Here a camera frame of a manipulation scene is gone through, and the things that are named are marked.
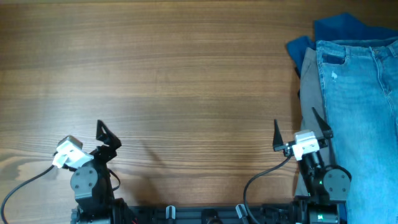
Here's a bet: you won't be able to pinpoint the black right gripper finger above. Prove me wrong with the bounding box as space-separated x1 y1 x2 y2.
312 107 333 139
272 119 284 152

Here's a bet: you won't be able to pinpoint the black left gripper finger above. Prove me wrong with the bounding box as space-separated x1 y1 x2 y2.
96 119 108 142
102 124 121 149

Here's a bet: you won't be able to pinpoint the light blue denim jeans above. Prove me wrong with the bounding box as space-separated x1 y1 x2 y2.
316 38 397 223

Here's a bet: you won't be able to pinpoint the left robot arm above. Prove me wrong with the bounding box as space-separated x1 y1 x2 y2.
70 119 137 224

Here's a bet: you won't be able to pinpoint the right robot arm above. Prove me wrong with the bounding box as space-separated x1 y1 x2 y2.
272 109 352 224

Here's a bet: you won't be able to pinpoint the grey trousers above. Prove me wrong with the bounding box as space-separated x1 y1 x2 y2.
295 47 336 196

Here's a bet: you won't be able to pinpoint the dark blue garment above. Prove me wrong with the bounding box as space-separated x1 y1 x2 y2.
286 13 397 78

